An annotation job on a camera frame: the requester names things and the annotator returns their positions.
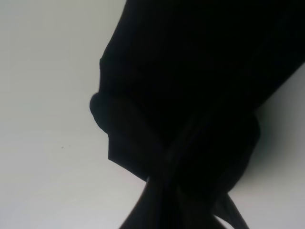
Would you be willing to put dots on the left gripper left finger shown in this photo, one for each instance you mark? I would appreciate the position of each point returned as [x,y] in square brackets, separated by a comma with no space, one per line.
[157,208]

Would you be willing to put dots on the black printed t-shirt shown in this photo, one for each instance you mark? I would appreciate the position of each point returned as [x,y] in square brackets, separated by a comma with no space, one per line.
[180,81]

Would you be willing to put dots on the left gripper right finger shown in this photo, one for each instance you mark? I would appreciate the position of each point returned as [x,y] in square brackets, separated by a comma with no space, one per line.
[225,209]

